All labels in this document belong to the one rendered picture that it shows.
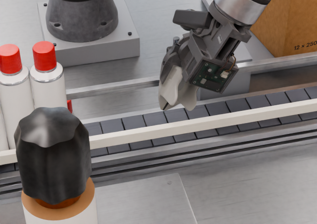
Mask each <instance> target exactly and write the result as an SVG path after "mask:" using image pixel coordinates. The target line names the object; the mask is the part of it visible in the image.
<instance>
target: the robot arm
mask: <svg viewBox="0 0 317 224"><path fill-rule="evenodd" d="M270 1H271V0H213V1H212V3H211V4H210V6H209V12H208V11H196V10H193V9H187V10H183V9H177V10H176V11H175V14H174V17H173V23H174V24H177V25H180V26H181V27H182V28H183V29H184V30H186V31H190V32H188V33H184V34H183V37H182V38H181V39H180V40H179V41H178V43H175V42H174V43H173V46H172V48H171V49H170V50H169V51H168V52H167V53H166V55H165V56H164V58H163V61H162V64H161V71H160V77H159V79H160V81H159V88H158V101H159V106H160V109H161V110H164V111H166V110H168V109H171V108H173V107H175V106H176V105H178V104H179V103H181V104H182V105H183V106H184V107H185V108H186V109H187V110H188V111H192V110H193V109H194V108H195V106H196V104H197V91H198V89H199V88H200V87H201V88H204V89H207V90H210V91H214V92H217V93H218V92H219V93H220V94H222V93H223V92H224V90H225V89H226V88H227V86H228V85H229V83H230V82H231V81H232V79H233V78H234V76H235V75H236V74H237V72H238V71H239V68H238V66H237V64H236V58H235V56H234V51H235V50H236V48H237V47H238V45H239V44H240V42H245V43H247V42H248V41H249V39H250V38H251V37H252V36H251V34H250V32H249V29H250V28H251V26H252V25H253V24H255V22H256V21H257V19H258V18H259V16H260V15H261V14H262V12H263V11H264V9H265V8H266V6H267V5H268V4H269V2H270ZM45 18H46V26H47V29H48V31H49V32H50V34H52V35H53V36H54V37H56V38H58V39H60V40H63V41H68V42H90V41H95V40H99V39H101V38H104V37H106V36H108V35H109V34H111V33H112V32H113V31H114V30H115V29H116V27H117V25H118V11H117V7H116V5H115V3H114V1H113V0H49V3H48V6H47V11H46V16H45ZM232 56H233V57H234V59H233V57H232ZM181 65H182V67H181ZM229 77H230V78H229ZM226 82H227V83H226Z"/></svg>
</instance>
